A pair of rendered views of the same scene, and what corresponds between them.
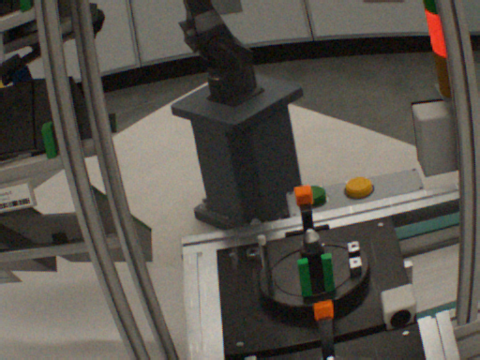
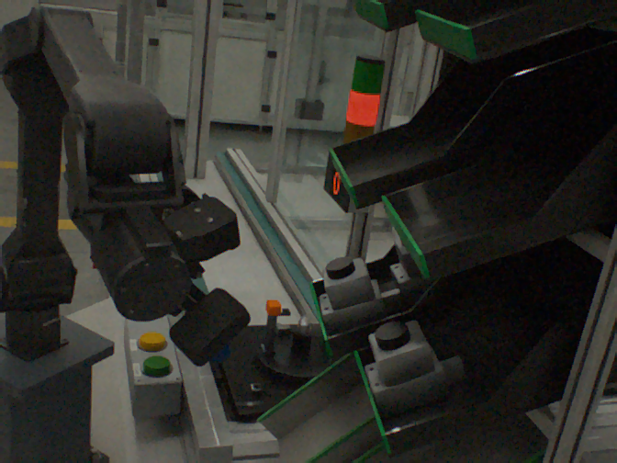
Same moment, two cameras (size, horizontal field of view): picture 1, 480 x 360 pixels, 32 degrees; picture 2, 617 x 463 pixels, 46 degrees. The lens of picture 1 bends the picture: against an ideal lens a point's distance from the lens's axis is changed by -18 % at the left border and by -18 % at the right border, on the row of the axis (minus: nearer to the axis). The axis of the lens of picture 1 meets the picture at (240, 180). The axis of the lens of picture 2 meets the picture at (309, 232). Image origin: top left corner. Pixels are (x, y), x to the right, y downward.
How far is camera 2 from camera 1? 1.56 m
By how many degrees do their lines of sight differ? 98
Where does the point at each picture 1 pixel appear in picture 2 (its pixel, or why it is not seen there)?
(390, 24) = not seen: outside the picture
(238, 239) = (212, 409)
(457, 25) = (386, 95)
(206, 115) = (79, 360)
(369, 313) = not seen: hidden behind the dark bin
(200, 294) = not seen: hidden behind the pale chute
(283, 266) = (291, 365)
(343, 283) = (317, 340)
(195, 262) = (249, 434)
